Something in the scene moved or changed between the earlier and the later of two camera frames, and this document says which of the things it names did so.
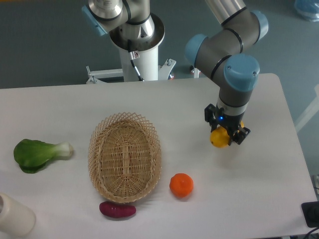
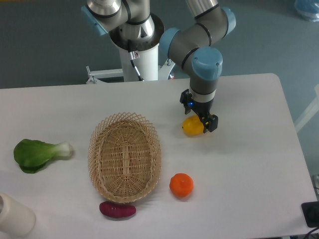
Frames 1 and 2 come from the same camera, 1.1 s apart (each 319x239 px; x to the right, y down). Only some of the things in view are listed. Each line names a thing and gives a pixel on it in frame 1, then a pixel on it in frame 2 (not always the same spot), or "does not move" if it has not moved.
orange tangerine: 182,184 does not move
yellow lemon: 220,138 to 193,125
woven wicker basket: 124,157 does not move
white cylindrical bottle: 16,219 does not move
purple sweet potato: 117,210 does not move
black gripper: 231,122 to 203,108
